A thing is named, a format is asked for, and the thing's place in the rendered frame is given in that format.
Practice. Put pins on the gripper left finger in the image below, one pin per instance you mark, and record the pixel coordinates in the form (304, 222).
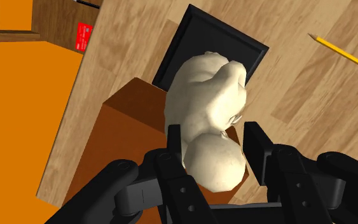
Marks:
(178, 192)

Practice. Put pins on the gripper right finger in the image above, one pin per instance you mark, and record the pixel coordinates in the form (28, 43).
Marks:
(293, 183)

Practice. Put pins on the light wooden table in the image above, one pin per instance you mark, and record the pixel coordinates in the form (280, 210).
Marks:
(305, 108)

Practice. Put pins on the brown box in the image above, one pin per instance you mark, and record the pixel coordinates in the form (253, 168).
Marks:
(123, 130)

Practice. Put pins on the white stone figure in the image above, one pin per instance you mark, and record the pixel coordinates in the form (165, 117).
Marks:
(206, 93)

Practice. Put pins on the yellow pencil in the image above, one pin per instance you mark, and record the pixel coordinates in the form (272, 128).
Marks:
(343, 53)

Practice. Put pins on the black rectangular tray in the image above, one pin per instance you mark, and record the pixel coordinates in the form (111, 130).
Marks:
(203, 34)

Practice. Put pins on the red card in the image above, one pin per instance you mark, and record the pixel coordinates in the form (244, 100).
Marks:
(84, 36)

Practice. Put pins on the brown wooden shelf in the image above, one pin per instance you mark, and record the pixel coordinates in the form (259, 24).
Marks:
(57, 21)

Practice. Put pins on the black pen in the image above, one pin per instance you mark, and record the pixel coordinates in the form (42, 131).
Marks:
(87, 3)

